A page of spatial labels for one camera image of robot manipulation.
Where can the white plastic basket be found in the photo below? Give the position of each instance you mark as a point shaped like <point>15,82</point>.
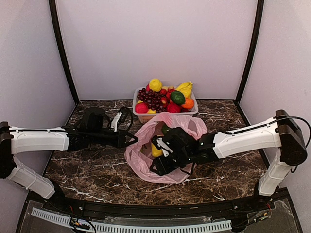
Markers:
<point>145,117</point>

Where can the black front rail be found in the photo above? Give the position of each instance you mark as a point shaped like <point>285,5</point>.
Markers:
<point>229,209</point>

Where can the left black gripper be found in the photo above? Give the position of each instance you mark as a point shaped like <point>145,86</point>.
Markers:
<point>120,141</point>

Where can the pink fruit front left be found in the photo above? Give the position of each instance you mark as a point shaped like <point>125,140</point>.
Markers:
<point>141,108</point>

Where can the green lime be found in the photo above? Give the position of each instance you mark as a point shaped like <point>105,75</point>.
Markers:
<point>177,97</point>

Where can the large yellow lemon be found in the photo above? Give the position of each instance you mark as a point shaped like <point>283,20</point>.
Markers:
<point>155,85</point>

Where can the dark purple grape bunch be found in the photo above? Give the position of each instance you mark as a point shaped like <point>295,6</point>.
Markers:
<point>151,98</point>

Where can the yellow banana bunch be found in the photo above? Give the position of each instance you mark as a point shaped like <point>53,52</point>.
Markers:
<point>190,85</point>

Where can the black frame post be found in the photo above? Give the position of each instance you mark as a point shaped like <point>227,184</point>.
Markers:
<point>61,50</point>
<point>251,51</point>

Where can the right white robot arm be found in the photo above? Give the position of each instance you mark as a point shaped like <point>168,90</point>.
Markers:
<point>280,132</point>

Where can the orange fruit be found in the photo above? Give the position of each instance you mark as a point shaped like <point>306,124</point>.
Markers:
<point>188,104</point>

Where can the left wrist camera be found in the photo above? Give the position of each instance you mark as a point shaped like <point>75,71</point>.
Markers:
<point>120,118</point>

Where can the pink plastic bag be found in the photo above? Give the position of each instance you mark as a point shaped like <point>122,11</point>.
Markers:
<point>143,155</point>

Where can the green bag fruit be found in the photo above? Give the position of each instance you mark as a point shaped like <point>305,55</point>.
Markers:
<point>165,129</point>

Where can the white cable duct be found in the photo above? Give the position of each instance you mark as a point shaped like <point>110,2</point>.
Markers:
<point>134,225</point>

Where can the yellow fruit from bag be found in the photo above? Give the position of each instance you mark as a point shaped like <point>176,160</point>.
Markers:
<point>184,90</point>

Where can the left black frame post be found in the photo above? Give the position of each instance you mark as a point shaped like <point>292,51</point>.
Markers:
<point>61,50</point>

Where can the red fruit front right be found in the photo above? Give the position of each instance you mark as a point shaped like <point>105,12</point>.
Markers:
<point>173,108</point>

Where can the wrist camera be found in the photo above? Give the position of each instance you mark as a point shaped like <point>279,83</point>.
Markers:
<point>120,118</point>
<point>158,142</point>

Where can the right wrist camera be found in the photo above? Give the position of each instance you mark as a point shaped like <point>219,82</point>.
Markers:
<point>158,142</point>

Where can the right black frame post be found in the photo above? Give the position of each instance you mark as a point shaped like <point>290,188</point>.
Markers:
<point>251,51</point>

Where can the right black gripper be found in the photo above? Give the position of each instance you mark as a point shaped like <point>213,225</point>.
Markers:
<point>163,167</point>

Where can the small yellow lemon front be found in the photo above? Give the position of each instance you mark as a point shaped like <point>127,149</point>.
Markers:
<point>150,111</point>

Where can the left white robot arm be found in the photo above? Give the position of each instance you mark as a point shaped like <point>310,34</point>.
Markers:
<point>14,140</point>

